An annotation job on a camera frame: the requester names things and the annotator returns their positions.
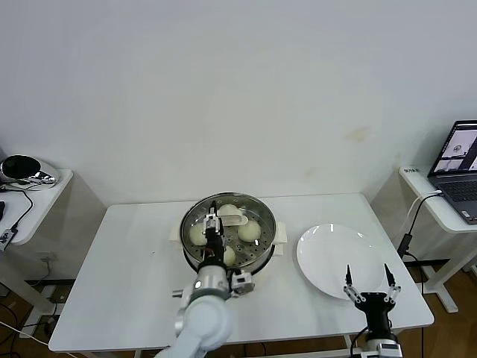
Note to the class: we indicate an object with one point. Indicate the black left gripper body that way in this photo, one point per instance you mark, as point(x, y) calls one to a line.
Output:
point(215, 246)

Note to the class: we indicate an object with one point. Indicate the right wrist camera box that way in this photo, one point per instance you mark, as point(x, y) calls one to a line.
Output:
point(389, 351)

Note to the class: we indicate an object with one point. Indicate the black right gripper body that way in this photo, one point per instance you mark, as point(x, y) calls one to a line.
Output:
point(374, 309)

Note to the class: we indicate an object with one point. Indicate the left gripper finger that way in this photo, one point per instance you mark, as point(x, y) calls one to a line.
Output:
point(220, 225)
point(211, 220)

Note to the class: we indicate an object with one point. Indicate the white side table black feet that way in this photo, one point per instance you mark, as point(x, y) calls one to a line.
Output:
point(44, 201)

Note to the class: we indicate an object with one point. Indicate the black computer mouse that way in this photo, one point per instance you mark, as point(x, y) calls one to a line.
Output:
point(2, 210)

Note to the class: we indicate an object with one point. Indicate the grey open laptop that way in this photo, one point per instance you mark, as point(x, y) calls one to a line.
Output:
point(458, 190)

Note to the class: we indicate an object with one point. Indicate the white round plate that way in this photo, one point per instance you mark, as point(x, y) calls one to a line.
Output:
point(328, 257)

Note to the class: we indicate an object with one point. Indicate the white side table white legs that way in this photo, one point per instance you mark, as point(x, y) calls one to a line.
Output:
point(421, 194)

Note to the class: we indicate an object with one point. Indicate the small black logo device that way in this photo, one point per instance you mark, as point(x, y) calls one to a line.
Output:
point(5, 238)

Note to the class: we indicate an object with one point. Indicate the cream electric cooker pot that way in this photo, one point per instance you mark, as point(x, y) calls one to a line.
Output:
point(277, 238)

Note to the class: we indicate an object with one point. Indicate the perforated steel steamer basket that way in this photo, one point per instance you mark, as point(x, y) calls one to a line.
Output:
point(262, 261)

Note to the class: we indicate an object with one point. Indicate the white steamed baozi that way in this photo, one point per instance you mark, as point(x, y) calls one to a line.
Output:
point(196, 236)
point(230, 256)
point(227, 208)
point(249, 232)

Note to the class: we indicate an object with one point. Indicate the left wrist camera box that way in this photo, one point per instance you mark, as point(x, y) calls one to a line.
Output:
point(242, 282)

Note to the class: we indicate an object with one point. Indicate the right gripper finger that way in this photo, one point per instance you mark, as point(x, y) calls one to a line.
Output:
point(353, 291)
point(393, 291)

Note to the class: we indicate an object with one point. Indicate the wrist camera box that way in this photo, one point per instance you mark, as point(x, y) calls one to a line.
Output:
point(242, 282)
point(389, 351)

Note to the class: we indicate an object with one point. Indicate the shiny chrome helmet device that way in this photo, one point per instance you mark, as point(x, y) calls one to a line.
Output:
point(22, 168)

